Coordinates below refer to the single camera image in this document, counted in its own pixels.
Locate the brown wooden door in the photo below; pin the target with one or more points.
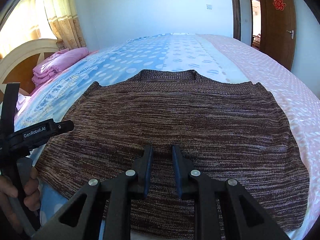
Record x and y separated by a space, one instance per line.
275 41

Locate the brown knitted sweater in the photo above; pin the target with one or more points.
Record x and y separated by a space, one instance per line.
227 131

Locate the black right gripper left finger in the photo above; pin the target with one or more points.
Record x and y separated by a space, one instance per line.
102 207

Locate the red double happiness sticker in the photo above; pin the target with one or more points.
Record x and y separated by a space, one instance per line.
279 4

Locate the cream wooden headboard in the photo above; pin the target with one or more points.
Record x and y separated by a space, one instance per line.
18 65

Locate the pink dotted bed cover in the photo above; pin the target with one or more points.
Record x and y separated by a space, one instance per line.
237 63

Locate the silver door handle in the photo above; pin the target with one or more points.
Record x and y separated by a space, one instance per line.
292 33

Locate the pink folded quilt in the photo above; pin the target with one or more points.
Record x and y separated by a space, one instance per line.
57 63

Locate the white wall switch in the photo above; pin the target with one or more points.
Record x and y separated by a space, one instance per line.
209 6

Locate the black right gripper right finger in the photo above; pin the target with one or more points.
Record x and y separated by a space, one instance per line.
223 209

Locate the yellow patterned curtain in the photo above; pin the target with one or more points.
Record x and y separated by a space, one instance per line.
36 19

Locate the person's left hand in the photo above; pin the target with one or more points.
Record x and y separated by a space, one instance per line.
32 199

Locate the blue polka dot bedsheet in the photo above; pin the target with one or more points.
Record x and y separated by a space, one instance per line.
166 52

